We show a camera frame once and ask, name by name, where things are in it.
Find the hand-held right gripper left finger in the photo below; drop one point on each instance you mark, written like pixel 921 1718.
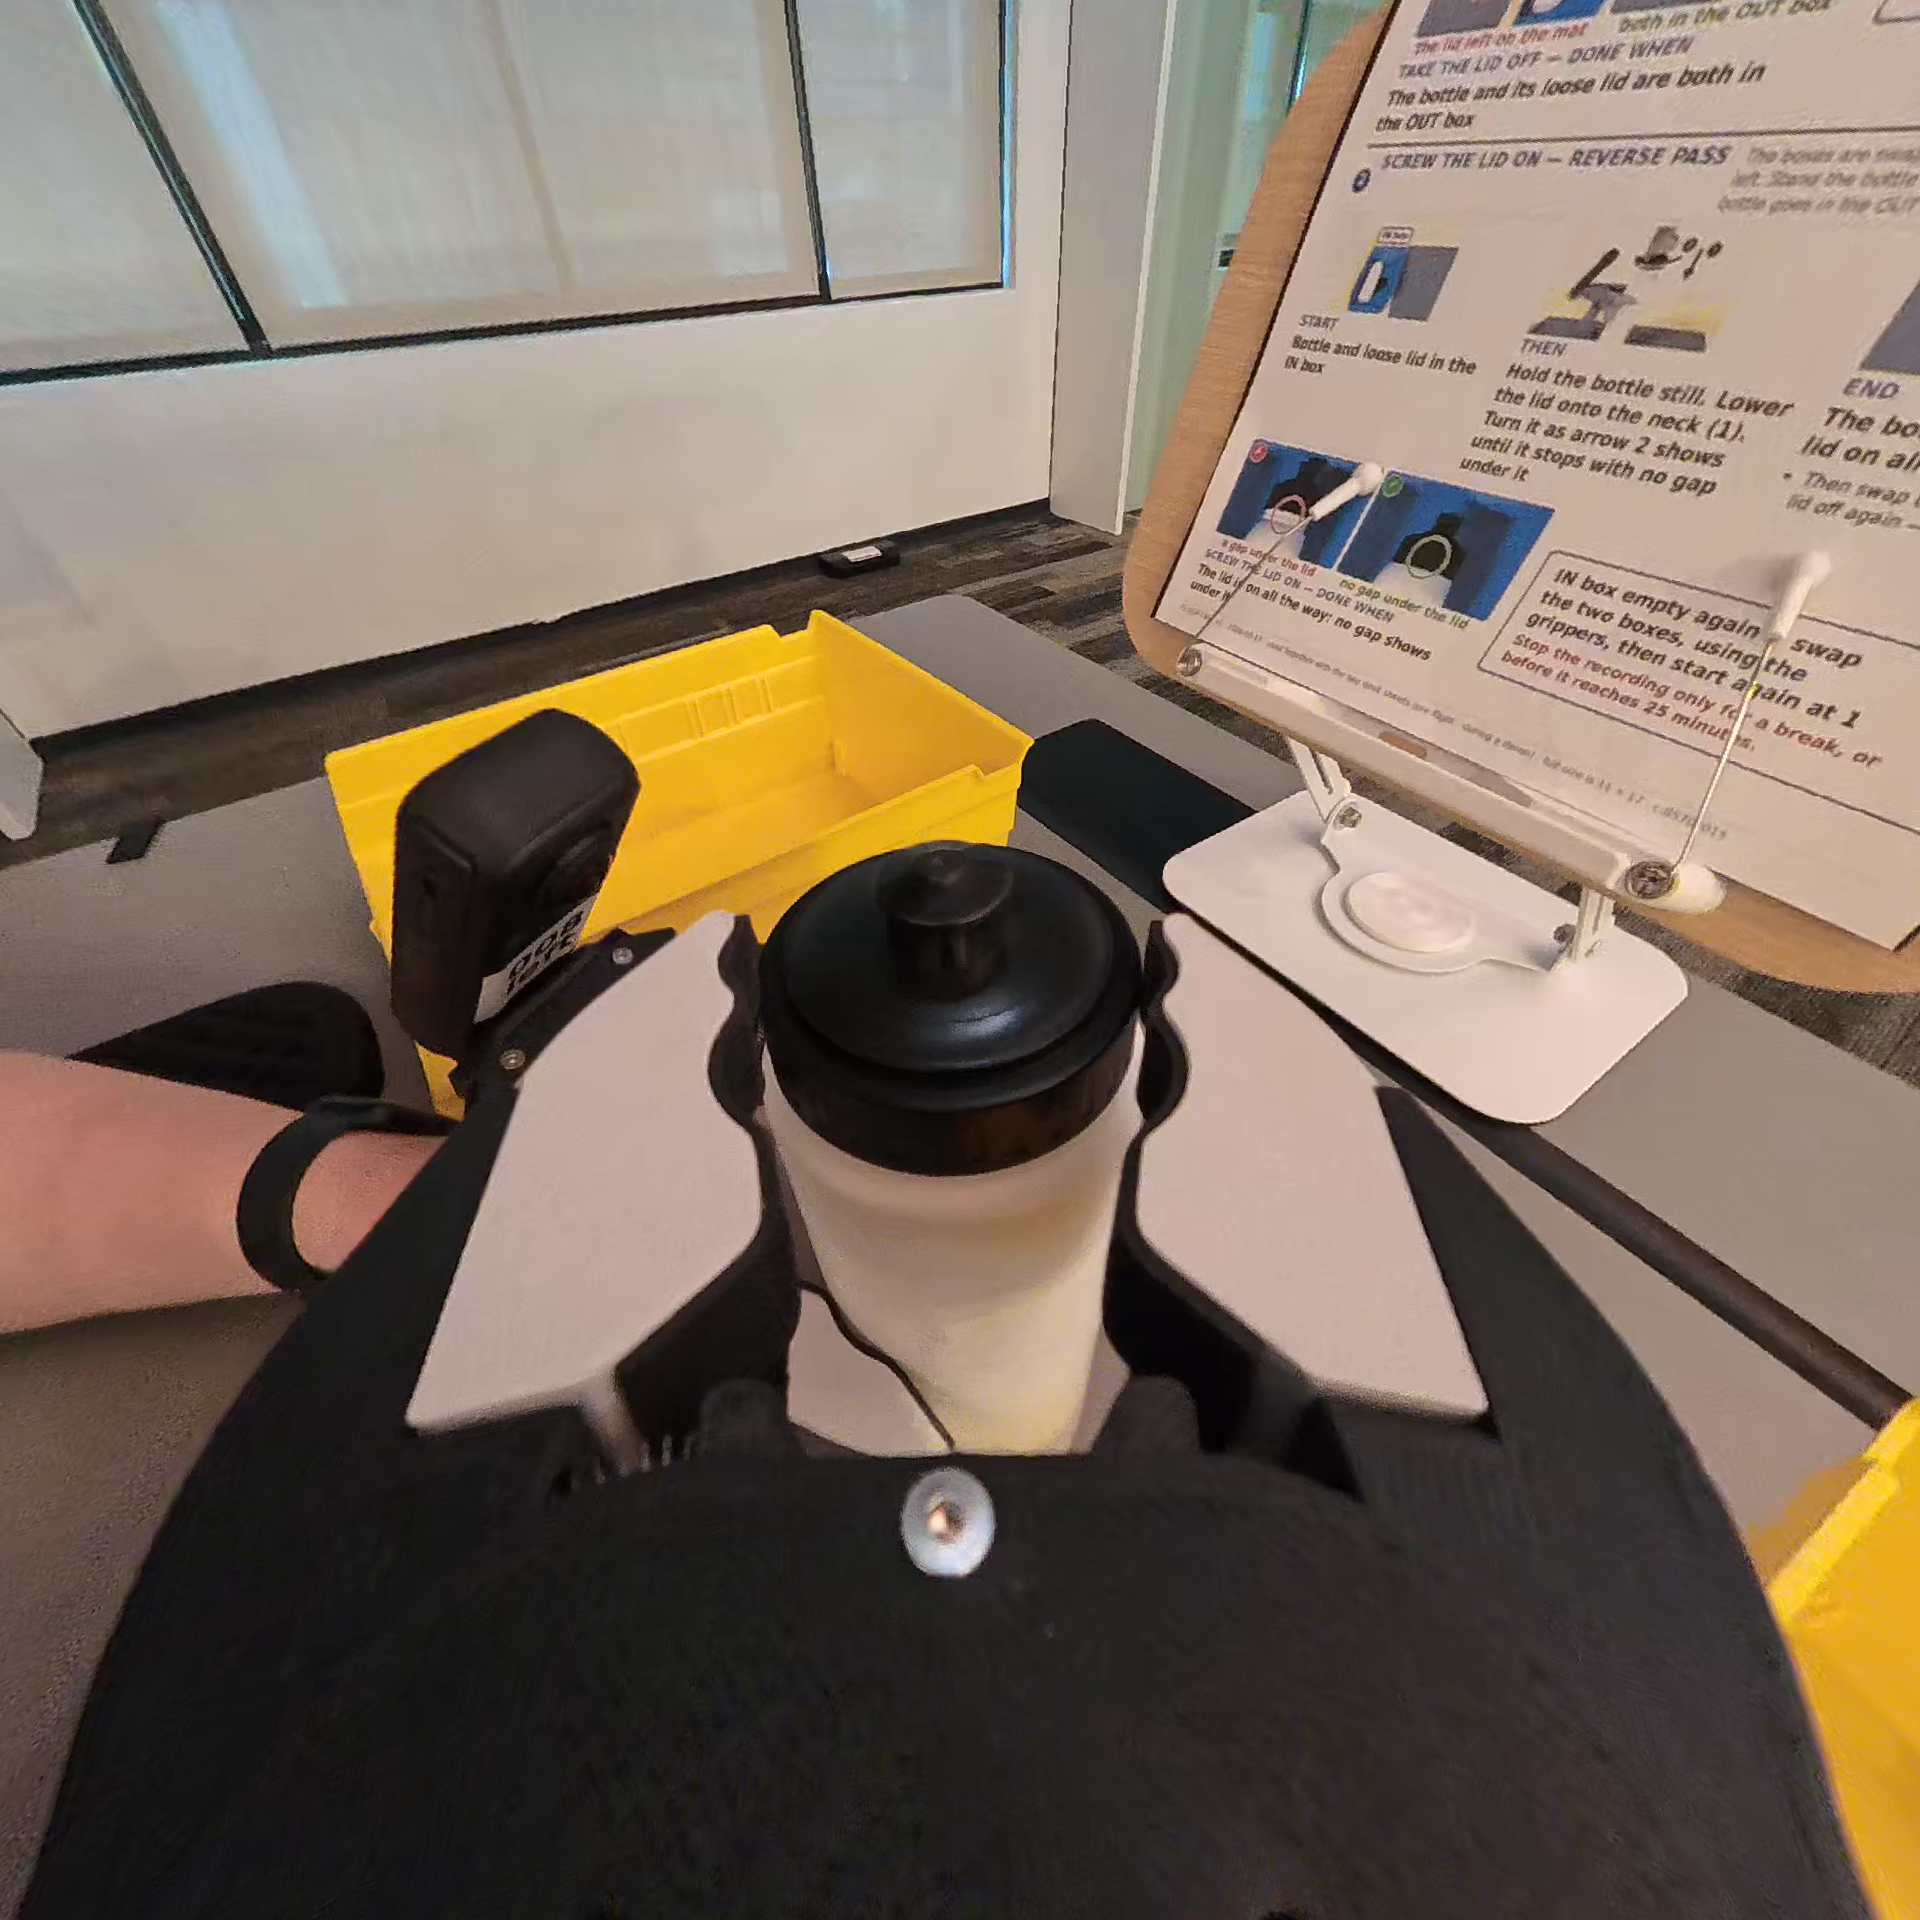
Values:
pixel 601 1200

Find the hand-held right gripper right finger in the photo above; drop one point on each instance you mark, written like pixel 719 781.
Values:
pixel 1289 1200

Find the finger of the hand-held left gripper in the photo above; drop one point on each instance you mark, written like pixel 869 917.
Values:
pixel 841 1395

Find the white plastic bottle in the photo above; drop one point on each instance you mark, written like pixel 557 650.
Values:
pixel 961 1275

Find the yellow plastic bin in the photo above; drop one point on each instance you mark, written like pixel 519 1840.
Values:
pixel 841 781
pixel 1862 1650

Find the black bottle lid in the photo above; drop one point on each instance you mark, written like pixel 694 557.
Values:
pixel 961 1034

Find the person's left forearm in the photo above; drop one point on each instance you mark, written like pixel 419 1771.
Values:
pixel 122 1184

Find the black mesh wrist pad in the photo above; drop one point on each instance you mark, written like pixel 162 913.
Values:
pixel 255 1044

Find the small black flat object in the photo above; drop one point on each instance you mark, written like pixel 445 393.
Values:
pixel 139 844

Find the small black floor box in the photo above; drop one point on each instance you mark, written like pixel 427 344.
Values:
pixel 859 560

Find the large window with blinds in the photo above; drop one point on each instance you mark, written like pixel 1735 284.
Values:
pixel 449 150

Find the printed instruction sheet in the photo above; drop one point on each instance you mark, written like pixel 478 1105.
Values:
pixel 1577 374

